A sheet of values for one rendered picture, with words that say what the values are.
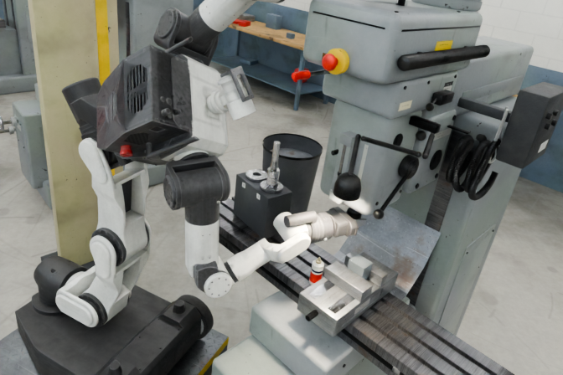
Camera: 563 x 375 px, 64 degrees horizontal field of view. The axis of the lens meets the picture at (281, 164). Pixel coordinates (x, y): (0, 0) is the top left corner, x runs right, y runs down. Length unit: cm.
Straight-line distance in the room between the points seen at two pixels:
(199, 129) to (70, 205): 184
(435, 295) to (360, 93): 98
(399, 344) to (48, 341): 127
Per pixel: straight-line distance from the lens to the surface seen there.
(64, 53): 259
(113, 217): 156
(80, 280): 196
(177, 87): 115
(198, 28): 127
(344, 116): 128
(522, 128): 138
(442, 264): 182
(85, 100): 144
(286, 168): 333
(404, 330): 156
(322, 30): 114
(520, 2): 557
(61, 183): 283
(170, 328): 193
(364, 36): 106
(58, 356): 194
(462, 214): 171
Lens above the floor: 198
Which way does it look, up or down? 25 degrees down
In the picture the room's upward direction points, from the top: 8 degrees clockwise
